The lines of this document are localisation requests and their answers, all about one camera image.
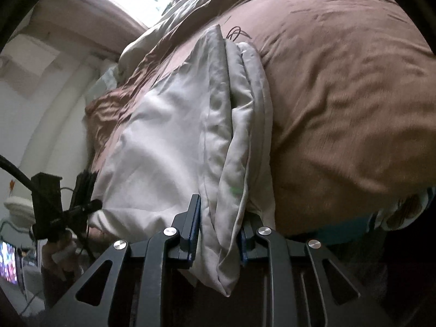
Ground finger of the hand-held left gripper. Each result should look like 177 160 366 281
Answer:
66 199 103 218
75 169 99 209

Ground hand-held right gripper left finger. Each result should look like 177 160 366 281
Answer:
41 194 201 327

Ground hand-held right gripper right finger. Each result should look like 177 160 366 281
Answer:
237 213 397 327

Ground white elastic-waist pants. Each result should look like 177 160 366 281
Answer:
87 25 276 297

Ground person's left hand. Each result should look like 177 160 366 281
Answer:
41 230 84 280

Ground white rounded object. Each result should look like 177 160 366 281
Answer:
4 196 34 227

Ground lit display screen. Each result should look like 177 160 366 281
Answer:
0 241 19 285

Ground beige duvet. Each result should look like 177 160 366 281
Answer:
116 0 246 79

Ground patterned pillow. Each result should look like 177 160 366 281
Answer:
370 187 436 234

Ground brown bed blanket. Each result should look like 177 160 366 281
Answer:
83 0 436 246

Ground black cable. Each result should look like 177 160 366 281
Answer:
0 155 48 208

